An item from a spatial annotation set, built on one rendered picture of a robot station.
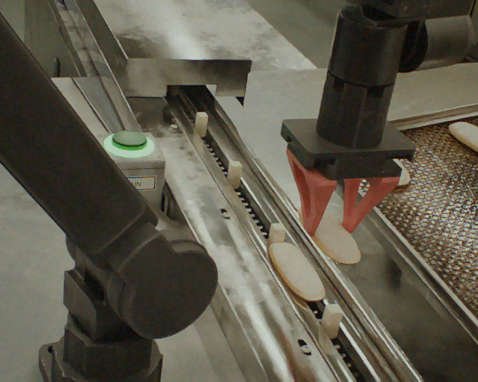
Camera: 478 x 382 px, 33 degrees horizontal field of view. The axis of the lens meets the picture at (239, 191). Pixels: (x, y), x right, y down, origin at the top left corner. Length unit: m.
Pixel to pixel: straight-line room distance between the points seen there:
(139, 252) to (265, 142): 0.62
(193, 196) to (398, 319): 0.26
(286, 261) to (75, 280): 0.26
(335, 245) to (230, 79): 0.49
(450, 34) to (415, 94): 0.73
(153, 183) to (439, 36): 0.37
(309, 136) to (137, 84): 0.48
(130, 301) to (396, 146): 0.27
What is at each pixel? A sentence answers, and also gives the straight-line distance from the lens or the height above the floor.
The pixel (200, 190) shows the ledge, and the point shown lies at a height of 0.86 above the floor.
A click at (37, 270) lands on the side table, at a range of 0.83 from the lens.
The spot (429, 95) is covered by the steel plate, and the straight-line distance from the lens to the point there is 1.45.
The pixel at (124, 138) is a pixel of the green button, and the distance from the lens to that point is 0.91.
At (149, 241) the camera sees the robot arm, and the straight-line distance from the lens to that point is 0.55.
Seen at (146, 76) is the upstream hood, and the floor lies 0.89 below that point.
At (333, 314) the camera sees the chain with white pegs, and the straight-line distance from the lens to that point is 0.74.
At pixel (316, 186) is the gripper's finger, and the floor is 0.99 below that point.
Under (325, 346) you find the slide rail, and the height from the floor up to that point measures 0.85.
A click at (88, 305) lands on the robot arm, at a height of 0.93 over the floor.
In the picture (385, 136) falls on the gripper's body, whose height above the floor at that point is 1.03.
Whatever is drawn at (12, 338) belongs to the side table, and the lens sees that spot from 0.75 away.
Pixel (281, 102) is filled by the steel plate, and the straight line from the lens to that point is 1.29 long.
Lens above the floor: 1.30
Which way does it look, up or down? 29 degrees down
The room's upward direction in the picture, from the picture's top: 9 degrees clockwise
